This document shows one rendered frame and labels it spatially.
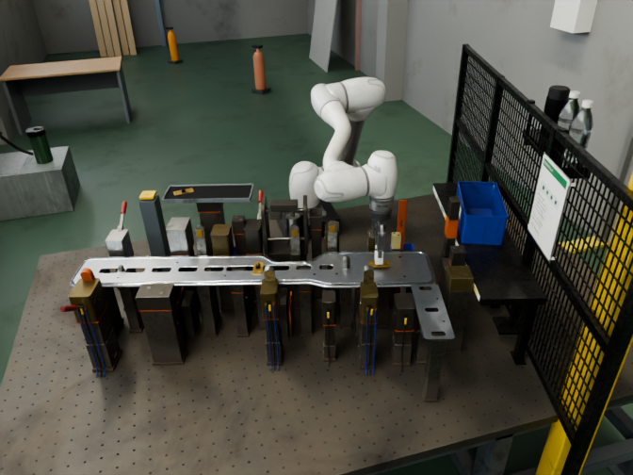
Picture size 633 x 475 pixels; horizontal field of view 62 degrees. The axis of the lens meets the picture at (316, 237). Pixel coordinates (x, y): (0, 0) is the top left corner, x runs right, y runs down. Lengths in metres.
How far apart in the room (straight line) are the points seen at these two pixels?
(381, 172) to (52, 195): 3.64
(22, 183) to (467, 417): 4.03
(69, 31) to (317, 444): 10.32
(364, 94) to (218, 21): 9.24
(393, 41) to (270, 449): 5.92
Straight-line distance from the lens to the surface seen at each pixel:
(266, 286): 1.87
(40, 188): 4.98
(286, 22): 11.63
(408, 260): 2.09
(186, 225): 2.17
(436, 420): 1.92
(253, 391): 1.99
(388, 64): 7.14
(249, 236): 2.16
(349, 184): 1.75
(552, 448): 2.16
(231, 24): 11.44
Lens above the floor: 2.17
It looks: 32 degrees down
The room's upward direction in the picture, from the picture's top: 2 degrees counter-clockwise
